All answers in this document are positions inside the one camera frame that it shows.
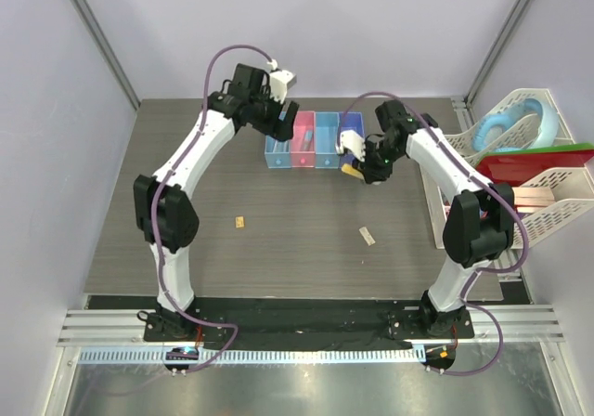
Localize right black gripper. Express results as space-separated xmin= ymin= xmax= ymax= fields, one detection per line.
xmin=352 ymin=139 xmax=403 ymax=184

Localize aluminium rail frame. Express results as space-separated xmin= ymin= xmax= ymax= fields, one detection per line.
xmin=58 ymin=305 xmax=564 ymax=351

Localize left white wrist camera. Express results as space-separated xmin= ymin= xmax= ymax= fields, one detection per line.
xmin=266 ymin=59 xmax=297 ymax=103

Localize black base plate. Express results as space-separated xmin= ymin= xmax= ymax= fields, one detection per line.
xmin=86 ymin=294 xmax=474 ymax=342

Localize yellow highlighter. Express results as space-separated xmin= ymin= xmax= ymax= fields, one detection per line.
xmin=341 ymin=163 xmax=364 ymax=180

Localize blue-capped clear tube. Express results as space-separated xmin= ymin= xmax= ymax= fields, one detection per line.
xmin=301 ymin=129 xmax=314 ymax=151

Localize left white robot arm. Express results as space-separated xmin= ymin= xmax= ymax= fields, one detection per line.
xmin=133 ymin=61 xmax=299 ymax=342

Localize slotted cable duct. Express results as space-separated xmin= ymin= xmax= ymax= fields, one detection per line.
xmin=78 ymin=345 xmax=426 ymax=366

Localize pink drawer bin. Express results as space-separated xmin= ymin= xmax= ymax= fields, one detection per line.
xmin=291 ymin=111 xmax=316 ymax=168

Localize green folder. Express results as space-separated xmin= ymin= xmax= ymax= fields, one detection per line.
xmin=484 ymin=143 xmax=593 ymax=161

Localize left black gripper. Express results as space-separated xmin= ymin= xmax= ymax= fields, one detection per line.
xmin=250 ymin=86 xmax=299 ymax=142

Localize purple drawer bin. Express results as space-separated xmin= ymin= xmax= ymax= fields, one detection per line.
xmin=338 ymin=111 xmax=365 ymax=169

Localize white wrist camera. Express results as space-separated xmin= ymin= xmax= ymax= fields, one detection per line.
xmin=335 ymin=129 xmax=366 ymax=162
xmin=266 ymin=59 xmax=297 ymax=103

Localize beige eraser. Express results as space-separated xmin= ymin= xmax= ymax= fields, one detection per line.
xmin=359 ymin=227 xmax=376 ymax=246

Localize red folder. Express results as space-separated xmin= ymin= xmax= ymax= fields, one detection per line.
xmin=476 ymin=149 xmax=593 ymax=187

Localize white mesh file rack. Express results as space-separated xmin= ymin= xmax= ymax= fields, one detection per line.
xmin=447 ymin=88 xmax=593 ymax=245

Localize light blue headphones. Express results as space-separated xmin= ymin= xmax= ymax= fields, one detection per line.
xmin=471 ymin=97 xmax=560 ymax=152

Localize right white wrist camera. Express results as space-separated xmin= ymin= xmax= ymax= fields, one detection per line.
xmin=335 ymin=129 xmax=366 ymax=162

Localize light blue drawer bin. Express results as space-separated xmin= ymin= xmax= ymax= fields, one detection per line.
xmin=264 ymin=136 xmax=291 ymax=169

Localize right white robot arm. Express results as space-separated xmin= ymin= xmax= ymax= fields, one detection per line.
xmin=355 ymin=100 xmax=514 ymax=337

